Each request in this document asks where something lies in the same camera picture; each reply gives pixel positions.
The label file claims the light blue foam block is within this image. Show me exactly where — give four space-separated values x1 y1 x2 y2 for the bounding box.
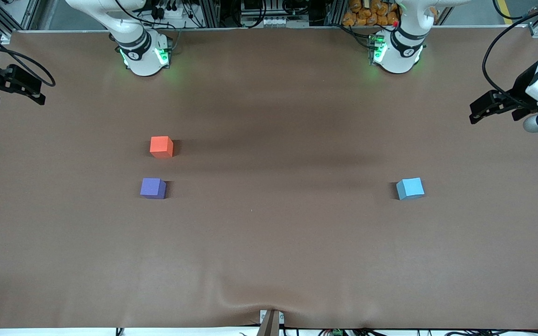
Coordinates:
396 177 425 201

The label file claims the orange foam block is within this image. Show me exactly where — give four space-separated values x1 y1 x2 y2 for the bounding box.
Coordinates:
149 136 174 159

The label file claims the purple foam block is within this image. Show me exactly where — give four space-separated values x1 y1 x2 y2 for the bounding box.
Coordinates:
140 177 167 200

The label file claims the bag of orange items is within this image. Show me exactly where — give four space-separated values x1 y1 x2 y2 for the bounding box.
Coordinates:
342 0 400 27

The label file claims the white socket strip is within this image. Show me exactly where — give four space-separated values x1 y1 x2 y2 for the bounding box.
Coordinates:
155 5 185 19

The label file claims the white terminal strip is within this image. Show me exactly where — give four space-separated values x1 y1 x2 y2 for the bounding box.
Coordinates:
242 16 310 28

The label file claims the brown table mat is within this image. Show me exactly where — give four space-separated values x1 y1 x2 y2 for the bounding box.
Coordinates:
0 28 538 330

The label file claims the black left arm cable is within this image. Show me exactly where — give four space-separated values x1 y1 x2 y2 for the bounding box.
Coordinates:
482 0 538 105

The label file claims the aluminium frame post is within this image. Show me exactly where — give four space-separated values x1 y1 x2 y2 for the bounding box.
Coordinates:
324 0 344 26
201 0 220 28

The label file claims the grey camera post bracket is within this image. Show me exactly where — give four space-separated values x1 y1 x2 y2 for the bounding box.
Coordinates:
259 309 285 336

